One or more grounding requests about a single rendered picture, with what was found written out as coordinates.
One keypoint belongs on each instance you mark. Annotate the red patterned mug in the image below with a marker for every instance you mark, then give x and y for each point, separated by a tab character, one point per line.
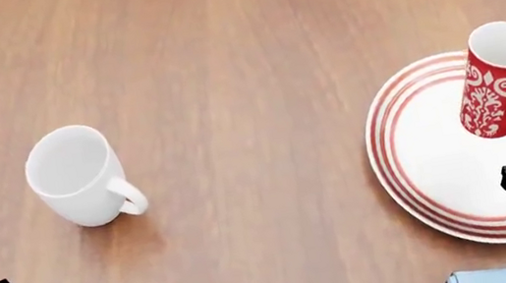
487	93

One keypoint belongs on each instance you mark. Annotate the white plate with red rings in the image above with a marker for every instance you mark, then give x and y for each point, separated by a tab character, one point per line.
440	167

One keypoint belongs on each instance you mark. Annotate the white ceramic mug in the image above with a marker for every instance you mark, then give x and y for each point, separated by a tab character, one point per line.
75	181

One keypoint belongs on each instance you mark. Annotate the pale blue grey box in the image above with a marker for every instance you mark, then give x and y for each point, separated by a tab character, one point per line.
478	279

